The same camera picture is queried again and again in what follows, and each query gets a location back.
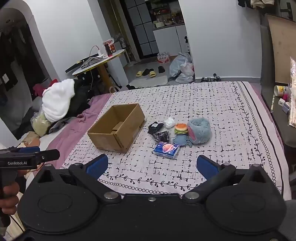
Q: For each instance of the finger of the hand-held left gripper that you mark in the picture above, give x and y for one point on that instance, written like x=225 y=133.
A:
x=49 y=154
x=29 y=149

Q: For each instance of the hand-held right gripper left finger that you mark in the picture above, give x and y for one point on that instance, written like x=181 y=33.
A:
x=98 y=165

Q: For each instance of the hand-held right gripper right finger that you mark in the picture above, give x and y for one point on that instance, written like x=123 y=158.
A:
x=207 y=166

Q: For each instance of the blue knit cloth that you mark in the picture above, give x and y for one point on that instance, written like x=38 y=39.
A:
x=181 y=139

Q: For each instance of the blue fluffy hat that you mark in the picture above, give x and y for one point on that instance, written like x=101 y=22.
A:
x=200 y=129

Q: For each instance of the blue tissue packet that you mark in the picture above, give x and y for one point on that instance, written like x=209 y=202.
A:
x=166 y=150

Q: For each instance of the hamburger plush toy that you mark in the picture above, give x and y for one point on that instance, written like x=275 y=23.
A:
x=180 y=127

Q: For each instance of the brown cardboard box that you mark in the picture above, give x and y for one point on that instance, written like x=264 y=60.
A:
x=129 y=129

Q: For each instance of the beige soft bag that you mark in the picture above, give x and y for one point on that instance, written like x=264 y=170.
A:
x=41 y=124

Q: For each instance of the person's left hand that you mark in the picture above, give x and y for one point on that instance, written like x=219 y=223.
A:
x=10 y=199

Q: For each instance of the grey clothing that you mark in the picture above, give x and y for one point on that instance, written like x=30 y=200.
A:
x=62 y=124

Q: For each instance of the purple bed sheet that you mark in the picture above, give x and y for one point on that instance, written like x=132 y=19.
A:
x=76 y=129

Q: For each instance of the black socks in clear wrapper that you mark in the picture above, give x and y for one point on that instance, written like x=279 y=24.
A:
x=161 y=136

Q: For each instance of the white fluffy coat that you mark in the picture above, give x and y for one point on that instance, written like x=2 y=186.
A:
x=57 y=99

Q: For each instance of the white crumpled bag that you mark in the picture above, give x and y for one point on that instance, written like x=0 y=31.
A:
x=168 y=122

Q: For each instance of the red cloth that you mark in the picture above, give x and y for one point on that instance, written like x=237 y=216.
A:
x=40 y=88

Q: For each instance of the black clothing pile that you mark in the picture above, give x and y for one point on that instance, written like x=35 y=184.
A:
x=81 y=97

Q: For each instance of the black socks with grey label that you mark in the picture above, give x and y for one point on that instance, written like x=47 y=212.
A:
x=154 y=128

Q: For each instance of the beige tote bag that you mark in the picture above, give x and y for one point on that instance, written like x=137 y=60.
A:
x=114 y=89

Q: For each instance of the hanging dark clothes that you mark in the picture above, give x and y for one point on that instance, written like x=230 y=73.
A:
x=11 y=69

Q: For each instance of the dark clothes on floor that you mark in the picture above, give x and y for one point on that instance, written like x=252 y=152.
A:
x=131 y=87

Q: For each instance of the dark side table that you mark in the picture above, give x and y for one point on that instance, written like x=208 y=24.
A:
x=282 y=125

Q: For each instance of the dark shoe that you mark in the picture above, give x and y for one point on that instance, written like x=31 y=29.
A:
x=205 y=79
x=216 y=77

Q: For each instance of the black flat board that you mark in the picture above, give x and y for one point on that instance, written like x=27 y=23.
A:
x=74 y=67

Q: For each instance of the white plastic bag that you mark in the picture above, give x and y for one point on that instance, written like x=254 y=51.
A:
x=186 y=74

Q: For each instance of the white floor mat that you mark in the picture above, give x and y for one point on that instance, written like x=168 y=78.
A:
x=148 y=81

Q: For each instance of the small white box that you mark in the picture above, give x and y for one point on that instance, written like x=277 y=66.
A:
x=282 y=102
x=286 y=108

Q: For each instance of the yellow slipper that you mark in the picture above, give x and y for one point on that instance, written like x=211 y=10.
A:
x=139 y=74
x=153 y=74

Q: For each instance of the grey cloth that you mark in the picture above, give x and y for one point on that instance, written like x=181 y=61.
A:
x=92 y=62

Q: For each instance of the black slipper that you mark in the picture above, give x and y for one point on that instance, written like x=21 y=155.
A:
x=147 y=72
x=161 y=69

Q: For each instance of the yellow and white tub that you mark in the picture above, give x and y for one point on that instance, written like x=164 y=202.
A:
x=281 y=90

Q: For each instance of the translucent plastic bag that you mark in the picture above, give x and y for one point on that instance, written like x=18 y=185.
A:
x=179 y=62

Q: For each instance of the round white table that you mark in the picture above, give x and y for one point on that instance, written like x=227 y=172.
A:
x=112 y=56

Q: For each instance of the clear plastic packet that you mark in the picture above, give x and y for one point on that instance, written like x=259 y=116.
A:
x=293 y=92

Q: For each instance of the pack of water bottles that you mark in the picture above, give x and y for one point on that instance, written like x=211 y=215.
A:
x=163 y=58

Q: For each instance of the red and black snack tub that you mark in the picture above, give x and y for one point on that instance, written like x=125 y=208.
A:
x=109 y=48

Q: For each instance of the white standing appliance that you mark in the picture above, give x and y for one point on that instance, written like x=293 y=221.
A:
x=122 y=45

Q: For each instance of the white kitchen cabinet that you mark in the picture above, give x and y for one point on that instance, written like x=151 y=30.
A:
x=170 y=39

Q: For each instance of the brown wooden board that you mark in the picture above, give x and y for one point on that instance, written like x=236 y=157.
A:
x=282 y=51

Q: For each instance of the black grid glass door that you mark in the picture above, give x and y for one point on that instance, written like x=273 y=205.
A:
x=141 y=30

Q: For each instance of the cluttered kitchenware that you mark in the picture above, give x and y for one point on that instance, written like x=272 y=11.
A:
x=167 y=19

